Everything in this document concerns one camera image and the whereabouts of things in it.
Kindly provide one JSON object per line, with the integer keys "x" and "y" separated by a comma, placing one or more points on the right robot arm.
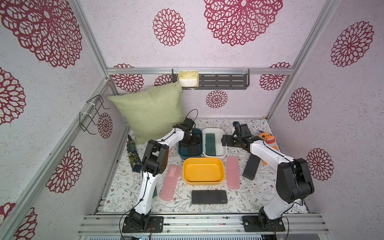
{"x": 294, "y": 181}

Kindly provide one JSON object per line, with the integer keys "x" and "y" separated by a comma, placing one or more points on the light green pillow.
{"x": 152, "y": 113}

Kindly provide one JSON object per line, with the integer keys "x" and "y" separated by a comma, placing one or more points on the yellow storage box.
{"x": 203, "y": 171}

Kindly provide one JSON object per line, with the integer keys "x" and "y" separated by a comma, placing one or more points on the orange shark plush toy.
{"x": 270, "y": 140}

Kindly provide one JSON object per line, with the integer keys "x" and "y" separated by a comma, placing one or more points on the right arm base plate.
{"x": 262, "y": 224}

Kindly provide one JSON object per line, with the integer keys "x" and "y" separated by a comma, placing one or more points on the black pencil case front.
{"x": 209, "y": 197}

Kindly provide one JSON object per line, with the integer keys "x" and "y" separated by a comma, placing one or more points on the dark wall shelf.
{"x": 218, "y": 78}

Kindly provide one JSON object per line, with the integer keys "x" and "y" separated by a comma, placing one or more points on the dark teal storage box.
{"x": 183, "y": 151}

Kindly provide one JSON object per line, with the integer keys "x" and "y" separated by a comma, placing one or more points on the green pencil case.
{"x": 210, "y": 144}
{"x": 155, "y": 193}

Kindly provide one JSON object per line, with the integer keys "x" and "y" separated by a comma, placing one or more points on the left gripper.
{"x": 195, "y": 140}

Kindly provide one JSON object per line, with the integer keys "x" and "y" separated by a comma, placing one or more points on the floral table mat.
{"x": 249, "y": 198}

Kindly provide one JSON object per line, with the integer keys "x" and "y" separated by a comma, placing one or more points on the black pencil case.
{"x": 251, "y": 167}
{"x": 209, "y": 197}
{"x": 194, "y": 150}

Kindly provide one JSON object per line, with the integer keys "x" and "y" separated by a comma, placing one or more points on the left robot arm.
{"x": 154, "y": 163}

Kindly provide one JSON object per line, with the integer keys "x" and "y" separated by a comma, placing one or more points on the yellow white sponge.
{"x": 189, "y": 79}

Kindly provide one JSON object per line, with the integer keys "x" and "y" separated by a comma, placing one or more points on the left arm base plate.
{"x": 143, "y": 225}

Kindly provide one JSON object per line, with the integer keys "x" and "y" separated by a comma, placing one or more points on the black wire wall rack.
{"x": 86, "y": 118}

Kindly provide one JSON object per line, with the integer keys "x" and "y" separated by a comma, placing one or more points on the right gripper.
{"x": 229, "y": 140}

